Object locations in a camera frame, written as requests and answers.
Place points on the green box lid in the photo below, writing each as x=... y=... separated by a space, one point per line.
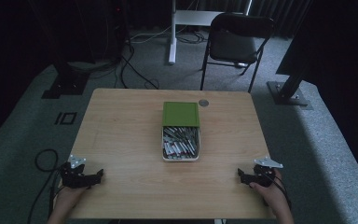
x=180 y=114

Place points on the black folding chair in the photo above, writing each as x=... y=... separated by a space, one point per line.
x=233 y=43

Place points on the pile of grey red packets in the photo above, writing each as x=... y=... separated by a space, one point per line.
x=180 y=142

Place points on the white desk frame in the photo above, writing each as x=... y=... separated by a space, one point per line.
x=173 y=37

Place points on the person's right hand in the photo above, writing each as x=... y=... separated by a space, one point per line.
x=270 y=194

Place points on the black stand with bolted base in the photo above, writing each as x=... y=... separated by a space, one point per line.
x=287 y=91

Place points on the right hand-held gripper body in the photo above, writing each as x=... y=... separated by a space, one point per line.
x=263 y=174

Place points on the grey round table grommet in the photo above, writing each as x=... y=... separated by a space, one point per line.
x=203 y=103

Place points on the black stand with base plate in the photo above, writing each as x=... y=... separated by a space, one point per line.
x=66 y=81

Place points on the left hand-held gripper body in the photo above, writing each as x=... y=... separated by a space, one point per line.
x=72 y=178

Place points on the white box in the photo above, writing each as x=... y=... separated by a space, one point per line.
x=198 y=146

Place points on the person's left hand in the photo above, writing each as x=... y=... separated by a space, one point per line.
x=67 y=199

